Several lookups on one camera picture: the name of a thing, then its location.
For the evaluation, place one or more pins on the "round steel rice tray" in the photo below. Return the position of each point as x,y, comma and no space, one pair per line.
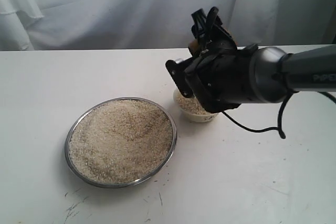
120,142

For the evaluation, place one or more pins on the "white floral ceramic bowl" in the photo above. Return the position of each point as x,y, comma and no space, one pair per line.
191,108

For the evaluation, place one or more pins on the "white backdrop curtain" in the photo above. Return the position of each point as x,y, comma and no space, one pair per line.
128,24

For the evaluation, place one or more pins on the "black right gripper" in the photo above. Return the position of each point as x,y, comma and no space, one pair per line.
218,73

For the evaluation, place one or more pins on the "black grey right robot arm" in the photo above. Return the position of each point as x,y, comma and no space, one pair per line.
274,74

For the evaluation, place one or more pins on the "brown wooden cup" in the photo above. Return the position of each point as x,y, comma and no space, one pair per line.
193,47

